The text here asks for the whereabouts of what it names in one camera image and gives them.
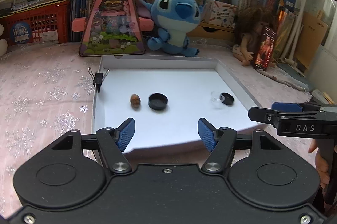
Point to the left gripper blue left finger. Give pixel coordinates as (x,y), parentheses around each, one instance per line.
(124,133)

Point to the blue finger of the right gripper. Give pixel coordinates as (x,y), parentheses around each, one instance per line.
(286,107)
(263,115)

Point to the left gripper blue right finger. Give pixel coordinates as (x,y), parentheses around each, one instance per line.
(208,134)

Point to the brown walnut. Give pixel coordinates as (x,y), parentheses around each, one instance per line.
(135,101)

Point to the small black lid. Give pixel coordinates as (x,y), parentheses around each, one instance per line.
(227,99)

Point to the person's right hand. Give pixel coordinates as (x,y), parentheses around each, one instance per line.
(321,164)

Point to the white pipe rack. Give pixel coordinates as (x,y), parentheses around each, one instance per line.
(287,56)

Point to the white cardboard box tray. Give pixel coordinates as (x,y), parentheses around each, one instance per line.
(187,82)

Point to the smartphone with lit screen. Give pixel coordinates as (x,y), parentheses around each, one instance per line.
(265,49)

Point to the black binder clip on box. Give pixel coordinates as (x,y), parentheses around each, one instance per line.
(97,78)

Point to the brown haired doll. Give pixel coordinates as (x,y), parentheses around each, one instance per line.
(247,32)

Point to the wooden drawer organiser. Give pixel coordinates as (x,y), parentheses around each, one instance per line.
(210,31)

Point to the pink triangular dollhouse toy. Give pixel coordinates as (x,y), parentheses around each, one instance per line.
(111,28)

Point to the white colourful stationery box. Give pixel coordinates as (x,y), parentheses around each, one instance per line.
(219,13)

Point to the blue Stitch plush toy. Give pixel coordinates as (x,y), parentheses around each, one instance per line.
(174,19)

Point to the red plastic crate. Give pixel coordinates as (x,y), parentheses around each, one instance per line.
(41,24)

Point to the Doraemon plush toy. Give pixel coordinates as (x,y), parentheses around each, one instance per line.
(3,42)

